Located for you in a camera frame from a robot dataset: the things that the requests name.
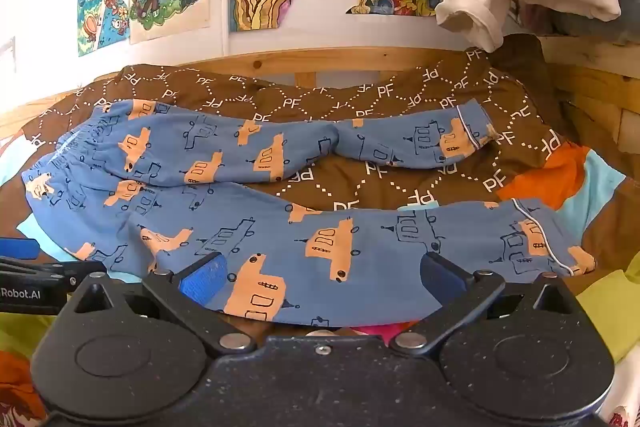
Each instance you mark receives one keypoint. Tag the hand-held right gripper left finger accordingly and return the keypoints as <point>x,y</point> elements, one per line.
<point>202,281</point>

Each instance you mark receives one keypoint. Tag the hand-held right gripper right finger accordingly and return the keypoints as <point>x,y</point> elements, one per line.
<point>440,279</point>

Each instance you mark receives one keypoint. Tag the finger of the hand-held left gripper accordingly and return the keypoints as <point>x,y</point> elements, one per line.
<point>55,271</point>
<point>17,249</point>

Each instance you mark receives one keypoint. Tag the blue car-print pants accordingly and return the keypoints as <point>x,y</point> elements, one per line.
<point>200,147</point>

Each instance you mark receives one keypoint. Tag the brown printed blanket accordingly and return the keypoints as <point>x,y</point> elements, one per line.
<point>320,107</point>

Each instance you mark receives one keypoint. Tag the floral white bedsheet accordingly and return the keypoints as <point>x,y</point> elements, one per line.
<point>625,399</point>

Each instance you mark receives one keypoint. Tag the wooden bed frame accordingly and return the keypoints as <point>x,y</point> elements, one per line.
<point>350,57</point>

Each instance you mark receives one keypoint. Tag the white wall pipe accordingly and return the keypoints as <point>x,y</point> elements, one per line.
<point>224,22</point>

